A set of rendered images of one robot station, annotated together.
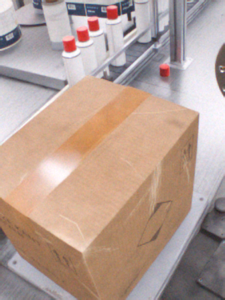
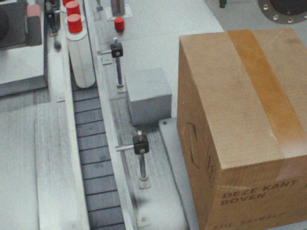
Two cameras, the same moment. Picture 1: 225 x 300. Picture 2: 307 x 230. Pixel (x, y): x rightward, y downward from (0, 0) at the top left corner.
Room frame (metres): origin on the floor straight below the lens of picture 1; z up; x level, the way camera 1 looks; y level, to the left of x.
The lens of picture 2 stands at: (0.27, 0.48, 1.53)
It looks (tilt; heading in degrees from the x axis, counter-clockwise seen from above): 49 degrees down; 311
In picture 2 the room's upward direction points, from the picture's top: 2 degrees counter-clockwise
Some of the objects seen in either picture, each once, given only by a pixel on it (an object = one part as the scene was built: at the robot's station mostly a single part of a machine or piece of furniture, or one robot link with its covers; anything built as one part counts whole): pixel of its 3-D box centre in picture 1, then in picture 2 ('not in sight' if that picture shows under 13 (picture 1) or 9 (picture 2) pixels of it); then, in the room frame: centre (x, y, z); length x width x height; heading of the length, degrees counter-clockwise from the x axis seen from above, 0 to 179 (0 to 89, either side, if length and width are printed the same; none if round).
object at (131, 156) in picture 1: (97, 195); (252, 132); (0.39, 0.04, 0.99); 0.30 x 0.24 x 0.27; 137
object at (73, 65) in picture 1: (74, 69); (80, 52); (0.84, 0.07, 0.98); 0.05 x 0.05 x 0.20
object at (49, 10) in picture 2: not in sight; (50, 17); (1.16, -0.07, 0.89); 0.03 x 0.03 x 0.12; 51
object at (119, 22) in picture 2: (164, 69); (119, 23); (0.99, -0.22, 0.85); 0.03 x 0.03 x 0.03
